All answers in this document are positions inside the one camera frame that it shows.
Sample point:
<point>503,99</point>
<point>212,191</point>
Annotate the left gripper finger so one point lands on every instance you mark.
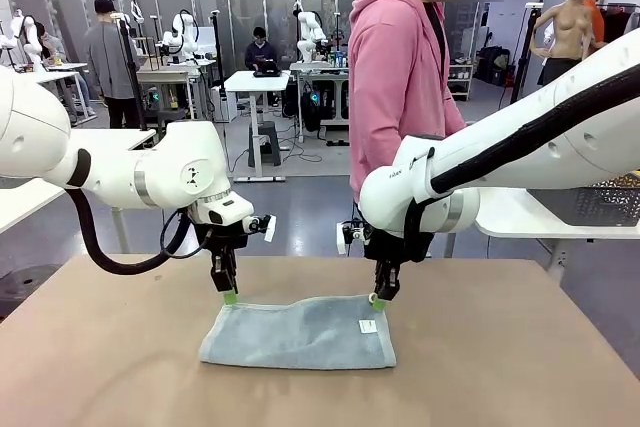
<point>218,274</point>
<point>232,274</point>

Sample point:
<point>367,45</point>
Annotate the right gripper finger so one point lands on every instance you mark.
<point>394,282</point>
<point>381,279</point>

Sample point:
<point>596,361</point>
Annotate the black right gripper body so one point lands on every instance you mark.
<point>387,247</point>

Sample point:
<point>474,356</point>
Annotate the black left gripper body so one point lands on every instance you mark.
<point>222,242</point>

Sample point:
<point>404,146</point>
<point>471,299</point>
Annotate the light blue terry towel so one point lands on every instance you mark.
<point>300,337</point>

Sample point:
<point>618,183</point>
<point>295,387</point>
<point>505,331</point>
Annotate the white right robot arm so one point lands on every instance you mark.
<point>500,147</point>

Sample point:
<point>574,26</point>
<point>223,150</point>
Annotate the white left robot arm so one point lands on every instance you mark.
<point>165,167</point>

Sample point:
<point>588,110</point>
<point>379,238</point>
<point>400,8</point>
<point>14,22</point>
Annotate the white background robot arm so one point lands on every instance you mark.
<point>25,37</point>
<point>310,34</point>
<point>182,37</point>

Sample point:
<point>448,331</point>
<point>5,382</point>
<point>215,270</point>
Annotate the person's left forearm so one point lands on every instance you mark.
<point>452,117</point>

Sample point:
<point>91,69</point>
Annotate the dark grey plastic basket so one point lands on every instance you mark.
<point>600,202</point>

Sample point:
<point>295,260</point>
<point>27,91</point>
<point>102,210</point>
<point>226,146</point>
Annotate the grey step stool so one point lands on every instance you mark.
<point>265,142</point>

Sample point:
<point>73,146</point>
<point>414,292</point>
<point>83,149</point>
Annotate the white side table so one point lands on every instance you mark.
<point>510,217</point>

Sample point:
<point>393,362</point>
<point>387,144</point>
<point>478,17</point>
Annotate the white standing desk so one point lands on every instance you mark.
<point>257,81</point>

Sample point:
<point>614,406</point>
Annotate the person in pink hoodie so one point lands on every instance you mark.
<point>390,72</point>

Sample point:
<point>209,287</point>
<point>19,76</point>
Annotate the background desk with robot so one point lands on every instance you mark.
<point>165,74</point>

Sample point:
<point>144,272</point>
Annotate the black laptop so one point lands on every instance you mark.
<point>267,69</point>

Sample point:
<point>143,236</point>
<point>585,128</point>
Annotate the white shoe rack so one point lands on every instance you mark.
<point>461,79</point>

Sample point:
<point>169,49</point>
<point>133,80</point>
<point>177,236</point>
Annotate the black vertical pole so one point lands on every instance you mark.
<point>218,57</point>

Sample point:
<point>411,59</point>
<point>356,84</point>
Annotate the background desk with bottles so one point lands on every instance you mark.
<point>320,69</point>

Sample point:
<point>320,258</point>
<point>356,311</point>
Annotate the black tripod stand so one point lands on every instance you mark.
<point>131,72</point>

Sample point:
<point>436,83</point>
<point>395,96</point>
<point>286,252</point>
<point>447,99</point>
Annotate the black round weight plate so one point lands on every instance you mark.
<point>25,284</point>

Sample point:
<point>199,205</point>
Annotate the seated person in dark top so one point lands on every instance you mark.
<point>260,52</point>

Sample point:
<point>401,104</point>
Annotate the black bags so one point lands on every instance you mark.
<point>495,67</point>

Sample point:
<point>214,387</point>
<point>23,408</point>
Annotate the person in grey shirt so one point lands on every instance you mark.
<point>110,62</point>

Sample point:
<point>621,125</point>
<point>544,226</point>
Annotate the black light stand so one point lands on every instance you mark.
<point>522,52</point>

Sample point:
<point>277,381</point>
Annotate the white background table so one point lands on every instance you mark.
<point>45,69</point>

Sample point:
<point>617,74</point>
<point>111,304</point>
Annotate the seated person in jeans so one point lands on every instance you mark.
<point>50,47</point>

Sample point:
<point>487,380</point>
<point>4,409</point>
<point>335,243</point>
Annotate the bare beige mannequin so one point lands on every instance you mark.
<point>565,29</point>

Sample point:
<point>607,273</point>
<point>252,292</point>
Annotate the clothes rack with dark clothes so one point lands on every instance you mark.
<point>617,27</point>

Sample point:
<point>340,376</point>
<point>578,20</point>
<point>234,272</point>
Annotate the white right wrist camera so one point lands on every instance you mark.
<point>341,242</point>

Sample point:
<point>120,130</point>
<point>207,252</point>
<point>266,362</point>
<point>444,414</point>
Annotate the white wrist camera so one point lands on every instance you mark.
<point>270,229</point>
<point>341,242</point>

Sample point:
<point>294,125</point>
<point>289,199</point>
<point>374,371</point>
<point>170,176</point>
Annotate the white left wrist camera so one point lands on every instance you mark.
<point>270,229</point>

